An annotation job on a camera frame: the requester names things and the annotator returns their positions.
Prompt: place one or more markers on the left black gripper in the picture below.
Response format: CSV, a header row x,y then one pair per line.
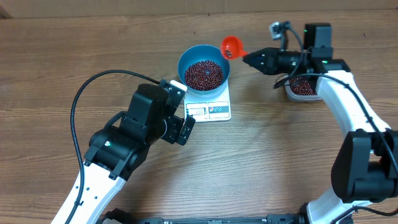
x,y
173,137

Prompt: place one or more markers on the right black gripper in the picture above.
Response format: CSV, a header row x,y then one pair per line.
x,y
273,61

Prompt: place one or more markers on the red measuring scoop blue handle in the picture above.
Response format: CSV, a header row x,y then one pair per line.
x,y
232,48

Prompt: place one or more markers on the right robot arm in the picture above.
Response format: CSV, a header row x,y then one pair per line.
x,y
365,169

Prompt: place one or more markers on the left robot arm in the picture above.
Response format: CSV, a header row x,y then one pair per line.
x,y
122,146

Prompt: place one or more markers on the white kitchen scale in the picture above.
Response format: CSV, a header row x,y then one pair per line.
x,y
208,106

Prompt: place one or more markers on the red beans in bowl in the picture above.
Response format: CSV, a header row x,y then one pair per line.
x,y
204,75

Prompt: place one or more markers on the blue bowl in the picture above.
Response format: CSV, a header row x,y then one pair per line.
x,y
202,52

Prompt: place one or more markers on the clear plastic container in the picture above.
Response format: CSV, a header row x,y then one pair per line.
x,y
299,98

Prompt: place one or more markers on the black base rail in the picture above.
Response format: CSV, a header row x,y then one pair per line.
x,y
118,216

